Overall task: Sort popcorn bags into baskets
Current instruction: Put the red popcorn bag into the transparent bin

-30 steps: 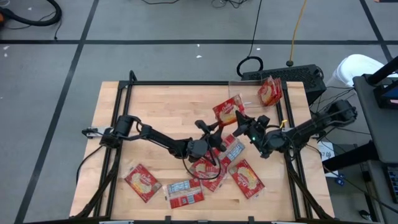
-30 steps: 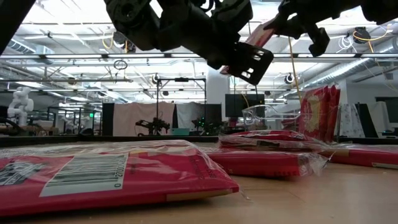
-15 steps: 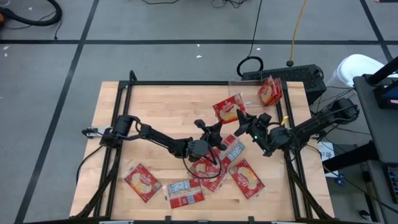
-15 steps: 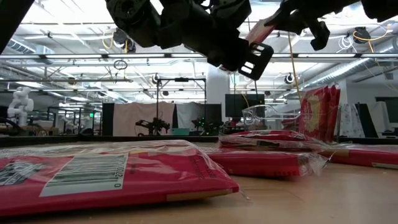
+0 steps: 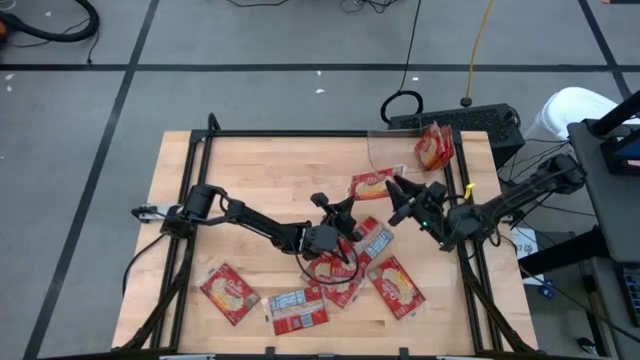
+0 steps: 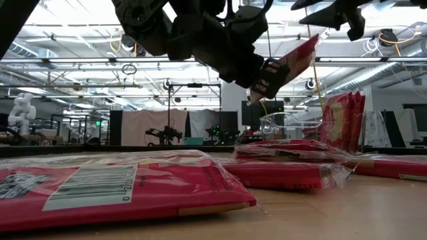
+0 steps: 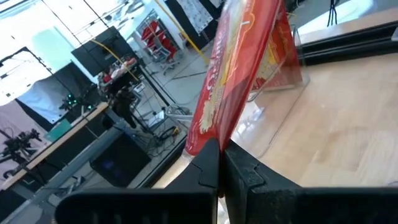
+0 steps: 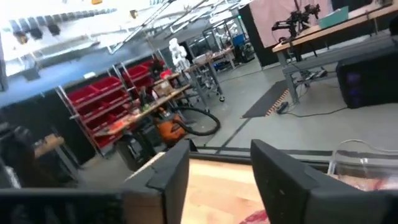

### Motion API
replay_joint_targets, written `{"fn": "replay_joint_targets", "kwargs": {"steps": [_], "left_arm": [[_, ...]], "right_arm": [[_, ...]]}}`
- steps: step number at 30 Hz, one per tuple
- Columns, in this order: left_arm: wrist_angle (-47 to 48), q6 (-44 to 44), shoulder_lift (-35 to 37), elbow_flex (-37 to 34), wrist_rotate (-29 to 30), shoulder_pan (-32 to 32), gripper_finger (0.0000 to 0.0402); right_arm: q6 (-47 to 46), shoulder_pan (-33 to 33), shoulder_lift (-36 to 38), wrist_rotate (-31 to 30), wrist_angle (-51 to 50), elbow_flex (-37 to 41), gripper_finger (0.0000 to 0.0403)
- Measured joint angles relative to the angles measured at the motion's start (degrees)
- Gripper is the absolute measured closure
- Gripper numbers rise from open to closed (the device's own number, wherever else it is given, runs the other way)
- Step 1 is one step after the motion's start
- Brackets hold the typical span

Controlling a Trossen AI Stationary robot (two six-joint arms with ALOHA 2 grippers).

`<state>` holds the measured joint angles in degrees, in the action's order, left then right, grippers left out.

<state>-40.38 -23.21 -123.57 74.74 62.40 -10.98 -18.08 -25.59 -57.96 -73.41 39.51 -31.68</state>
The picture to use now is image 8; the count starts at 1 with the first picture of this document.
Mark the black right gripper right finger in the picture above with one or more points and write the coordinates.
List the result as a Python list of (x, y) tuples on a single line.
[(295, 199)]

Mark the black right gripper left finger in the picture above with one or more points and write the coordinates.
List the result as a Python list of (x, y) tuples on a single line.
[(93, 208)]

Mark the clear plastic basket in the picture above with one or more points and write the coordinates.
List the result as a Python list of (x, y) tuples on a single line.
[(348, 168)]

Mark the red popcorn bag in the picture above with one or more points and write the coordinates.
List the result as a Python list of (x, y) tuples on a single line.
[(379, 185)]

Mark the dark background robot arm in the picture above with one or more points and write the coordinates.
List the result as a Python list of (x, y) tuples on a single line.
[(293, 21)]

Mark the black bin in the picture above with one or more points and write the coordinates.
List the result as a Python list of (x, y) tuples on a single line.
[(133, 152)]

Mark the black power strip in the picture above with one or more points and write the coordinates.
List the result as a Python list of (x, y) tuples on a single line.
[(282, 107)]

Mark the person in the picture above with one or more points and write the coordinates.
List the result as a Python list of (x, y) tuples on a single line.
[(15, 155)]

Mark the black floor mat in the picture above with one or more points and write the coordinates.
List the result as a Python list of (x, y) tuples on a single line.
[(264, 101)]

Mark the orange shop vacuum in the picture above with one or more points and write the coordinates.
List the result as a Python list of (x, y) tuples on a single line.
[(169, 130)]

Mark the metal rack with red bins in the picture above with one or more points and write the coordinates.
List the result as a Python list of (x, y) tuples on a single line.
[(99, 93)]

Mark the long wooden workbench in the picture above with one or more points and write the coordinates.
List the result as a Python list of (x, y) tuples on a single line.
[(149, 105)]

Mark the black computer case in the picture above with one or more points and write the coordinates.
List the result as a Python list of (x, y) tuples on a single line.
[(367, 81)]

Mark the cardboard box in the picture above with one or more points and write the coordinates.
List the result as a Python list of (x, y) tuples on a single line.
[(163, 88)]

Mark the grey rolling workbench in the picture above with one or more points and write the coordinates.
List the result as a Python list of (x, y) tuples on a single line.
[(211, 57)]

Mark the black divider panel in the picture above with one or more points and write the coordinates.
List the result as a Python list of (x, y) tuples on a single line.
[(248, 40)]

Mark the white humanoid robot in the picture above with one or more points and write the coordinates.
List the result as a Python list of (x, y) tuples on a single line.
[(178, 53)]

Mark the teal box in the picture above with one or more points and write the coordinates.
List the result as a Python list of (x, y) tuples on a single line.
[(332, 17)]

